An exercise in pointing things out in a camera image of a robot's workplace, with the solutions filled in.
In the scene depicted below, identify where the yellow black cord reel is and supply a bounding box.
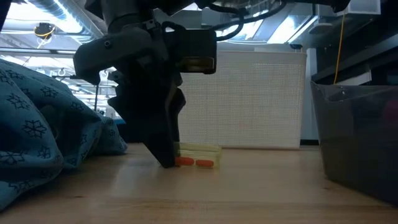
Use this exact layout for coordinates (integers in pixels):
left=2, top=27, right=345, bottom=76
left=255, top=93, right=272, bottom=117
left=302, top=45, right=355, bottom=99
left=33, top=22, right=57, bottom=40

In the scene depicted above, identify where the white ceiling box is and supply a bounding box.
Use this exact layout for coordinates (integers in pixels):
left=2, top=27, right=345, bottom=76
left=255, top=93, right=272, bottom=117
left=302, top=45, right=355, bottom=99
left=343, top=0, right=382, bottom=16

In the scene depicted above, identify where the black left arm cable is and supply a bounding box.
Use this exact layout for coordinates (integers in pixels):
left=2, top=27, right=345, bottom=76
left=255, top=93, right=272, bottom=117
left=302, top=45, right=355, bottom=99
left=161, top=0, right=289, bottom=42

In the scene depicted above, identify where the black metal stand frame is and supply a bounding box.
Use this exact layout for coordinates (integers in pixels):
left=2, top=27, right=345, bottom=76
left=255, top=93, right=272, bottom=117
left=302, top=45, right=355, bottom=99
left=51, top=75, right=100, bottom=111

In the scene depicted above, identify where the yellow translucent pill vial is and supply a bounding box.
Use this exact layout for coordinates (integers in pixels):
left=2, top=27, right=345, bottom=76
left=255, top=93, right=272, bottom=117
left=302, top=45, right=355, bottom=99
left=173, top=141, right=223, bottom=170

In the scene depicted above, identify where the blue snowflake patterned cloth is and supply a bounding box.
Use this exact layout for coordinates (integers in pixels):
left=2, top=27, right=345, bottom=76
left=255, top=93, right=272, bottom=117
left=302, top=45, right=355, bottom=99
left=0, top=58, right=128, bottom=212

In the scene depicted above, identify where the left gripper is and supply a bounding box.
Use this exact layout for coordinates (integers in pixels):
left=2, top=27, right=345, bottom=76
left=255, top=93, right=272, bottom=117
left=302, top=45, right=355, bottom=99
left=73, top=19, right=187, bottom=169

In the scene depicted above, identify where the dark translucent plastic bin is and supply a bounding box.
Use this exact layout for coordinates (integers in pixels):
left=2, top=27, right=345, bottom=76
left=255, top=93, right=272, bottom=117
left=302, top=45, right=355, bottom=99
left=310, top=80, right=398, bottom=206

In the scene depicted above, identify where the yellow hanging cable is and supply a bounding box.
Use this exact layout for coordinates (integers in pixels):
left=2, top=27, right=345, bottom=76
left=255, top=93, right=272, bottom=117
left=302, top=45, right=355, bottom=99
left=333, top=14, right=346, bottom=85

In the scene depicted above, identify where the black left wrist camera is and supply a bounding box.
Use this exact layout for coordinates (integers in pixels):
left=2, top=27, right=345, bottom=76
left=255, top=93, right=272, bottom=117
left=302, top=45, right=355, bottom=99
left=164, top=21, right=218, bottom=75

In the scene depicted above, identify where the silver ribbed ventilation duct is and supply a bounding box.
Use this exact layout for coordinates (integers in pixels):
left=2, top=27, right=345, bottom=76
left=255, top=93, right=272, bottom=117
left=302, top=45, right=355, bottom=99
left=27, top=0, right=105, bottom=39

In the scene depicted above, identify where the white perforated plastic basket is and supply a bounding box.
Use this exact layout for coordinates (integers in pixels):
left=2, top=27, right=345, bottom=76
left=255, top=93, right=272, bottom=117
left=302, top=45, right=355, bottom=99
left=177, top=50, right=308, bottom=150

